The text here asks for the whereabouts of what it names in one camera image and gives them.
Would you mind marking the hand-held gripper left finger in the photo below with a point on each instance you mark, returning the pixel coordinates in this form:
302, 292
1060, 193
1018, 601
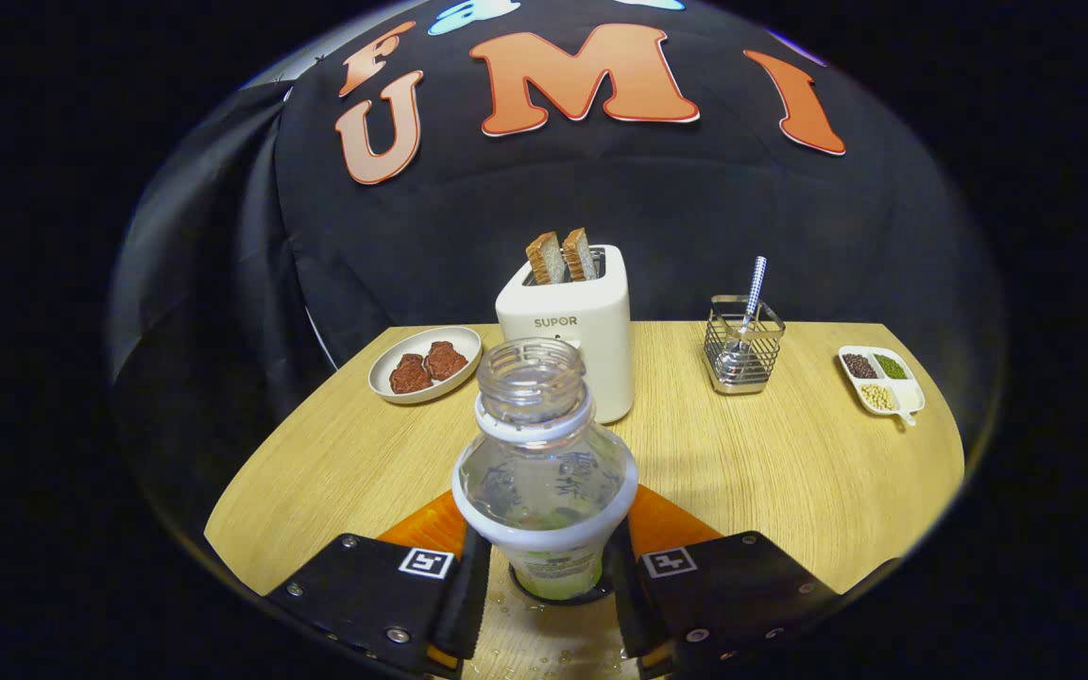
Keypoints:
365, 595

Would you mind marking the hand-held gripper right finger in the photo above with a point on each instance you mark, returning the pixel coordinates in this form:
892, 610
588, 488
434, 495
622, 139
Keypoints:
723, 595

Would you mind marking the dark brown round coaster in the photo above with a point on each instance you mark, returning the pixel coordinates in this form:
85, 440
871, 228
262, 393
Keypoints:
596, 597

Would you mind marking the clear plastic juice bottle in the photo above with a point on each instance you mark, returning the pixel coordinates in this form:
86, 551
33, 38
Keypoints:
544, 472

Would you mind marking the wooden table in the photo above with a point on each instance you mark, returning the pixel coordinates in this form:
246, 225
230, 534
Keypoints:
742, 472

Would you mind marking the white round plate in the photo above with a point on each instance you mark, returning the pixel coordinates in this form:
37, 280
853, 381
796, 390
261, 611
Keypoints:
383, 382

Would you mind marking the brown meat piece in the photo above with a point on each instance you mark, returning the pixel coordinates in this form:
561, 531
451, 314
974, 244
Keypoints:
445, 360
409, 374

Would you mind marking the pile of yellow beans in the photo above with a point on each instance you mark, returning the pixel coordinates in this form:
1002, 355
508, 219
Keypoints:
878, 397

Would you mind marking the pile of dark red beans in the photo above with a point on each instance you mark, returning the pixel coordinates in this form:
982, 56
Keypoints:
858, 365

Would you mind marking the white divided dish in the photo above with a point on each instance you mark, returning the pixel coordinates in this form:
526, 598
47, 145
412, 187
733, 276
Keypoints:
910, 395

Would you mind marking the white toaster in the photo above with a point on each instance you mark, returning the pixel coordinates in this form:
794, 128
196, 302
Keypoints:
591, 349

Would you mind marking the pile of green beans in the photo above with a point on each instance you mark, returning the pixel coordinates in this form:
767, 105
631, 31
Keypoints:
891, 366

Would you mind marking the toasted bread slice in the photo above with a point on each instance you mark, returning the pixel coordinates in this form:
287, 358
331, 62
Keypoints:
580, 253
544, 258

